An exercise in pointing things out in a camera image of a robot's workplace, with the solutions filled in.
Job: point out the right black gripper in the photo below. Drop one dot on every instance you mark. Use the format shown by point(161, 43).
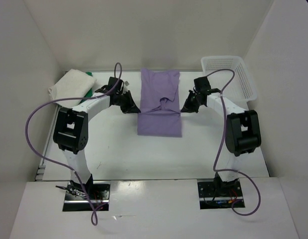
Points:
point(188, 107)

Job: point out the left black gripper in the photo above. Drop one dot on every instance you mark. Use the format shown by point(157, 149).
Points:
point(130, 107)

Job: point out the purple t shirt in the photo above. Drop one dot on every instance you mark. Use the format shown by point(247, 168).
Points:
point(159, 104)

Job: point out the white t shirt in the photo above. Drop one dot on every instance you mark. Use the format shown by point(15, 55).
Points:
point(74, 84)

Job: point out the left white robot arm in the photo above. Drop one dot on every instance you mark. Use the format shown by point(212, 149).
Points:
point(71, 132)

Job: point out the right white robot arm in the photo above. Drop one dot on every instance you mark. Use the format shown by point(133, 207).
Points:
point(241, 135)

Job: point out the white plastic basket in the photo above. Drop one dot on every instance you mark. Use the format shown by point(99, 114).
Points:
point(223, 68)

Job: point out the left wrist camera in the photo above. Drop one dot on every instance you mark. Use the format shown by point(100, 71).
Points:
point(117, 86)

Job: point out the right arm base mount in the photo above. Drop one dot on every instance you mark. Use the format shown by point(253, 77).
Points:
point(223, 198)

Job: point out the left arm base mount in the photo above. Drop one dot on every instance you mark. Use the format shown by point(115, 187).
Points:
point(75, 200)

